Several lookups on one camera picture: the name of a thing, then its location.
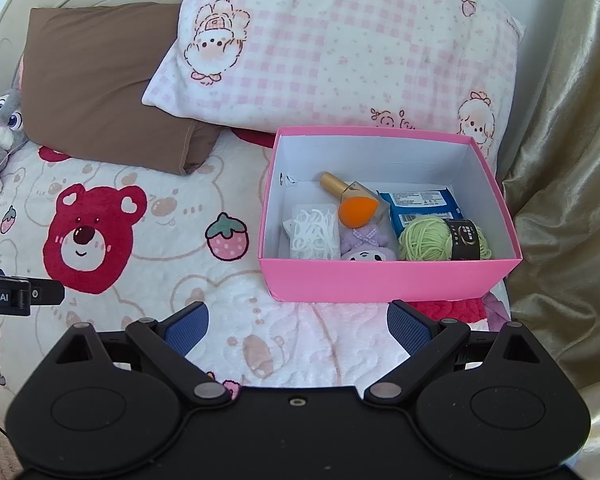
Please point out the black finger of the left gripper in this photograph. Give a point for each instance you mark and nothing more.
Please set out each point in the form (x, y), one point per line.
(47, 292)

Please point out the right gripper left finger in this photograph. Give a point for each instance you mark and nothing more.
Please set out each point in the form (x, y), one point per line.
(164, 346)

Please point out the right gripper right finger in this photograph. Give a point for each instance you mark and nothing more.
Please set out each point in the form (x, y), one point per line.
(430, 346)

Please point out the green yarn ball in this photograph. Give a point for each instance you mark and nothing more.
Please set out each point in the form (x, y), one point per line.
(433, 238)

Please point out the purple plush keychain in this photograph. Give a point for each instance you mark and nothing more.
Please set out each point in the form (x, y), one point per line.
(366, 243)

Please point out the gold cosmetic bottle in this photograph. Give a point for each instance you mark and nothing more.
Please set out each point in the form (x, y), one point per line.
(342, 190)

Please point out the blue wet wipes pack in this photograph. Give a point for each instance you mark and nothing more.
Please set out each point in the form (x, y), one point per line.
(404, 207)

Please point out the orange makeup sponge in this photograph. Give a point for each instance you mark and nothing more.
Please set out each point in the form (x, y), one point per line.
(356, 211)

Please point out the white hair ties bag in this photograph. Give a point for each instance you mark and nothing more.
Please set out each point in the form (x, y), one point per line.
(313, 232)

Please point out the gold curtain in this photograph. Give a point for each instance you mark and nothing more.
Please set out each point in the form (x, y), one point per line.
(553, 191)

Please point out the brown pillow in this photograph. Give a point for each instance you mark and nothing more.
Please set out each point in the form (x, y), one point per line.
(84, 73)

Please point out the pink checked pillow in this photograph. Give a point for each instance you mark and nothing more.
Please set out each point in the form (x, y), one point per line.
(439, 65)

